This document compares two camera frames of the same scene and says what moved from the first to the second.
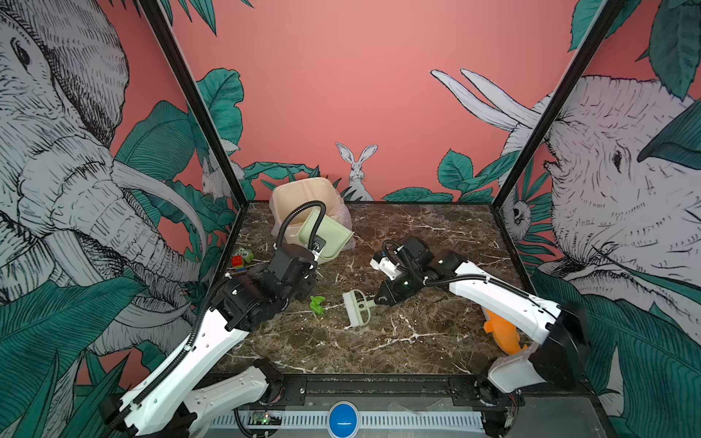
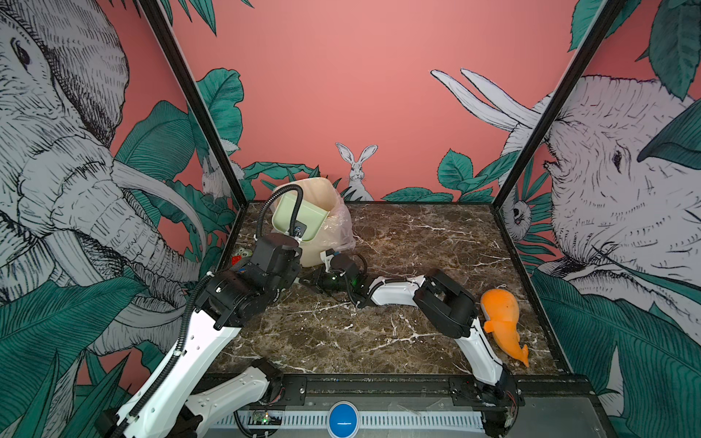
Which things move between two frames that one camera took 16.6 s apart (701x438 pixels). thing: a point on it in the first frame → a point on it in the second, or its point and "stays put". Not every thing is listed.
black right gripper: [387, 286] → [321, 276]
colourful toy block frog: [239, 259] stays put
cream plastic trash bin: [289, 195] stays put
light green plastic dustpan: [337, 235] → [313, 216]
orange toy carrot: [505, 332] stays put
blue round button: [343, 420] stays put
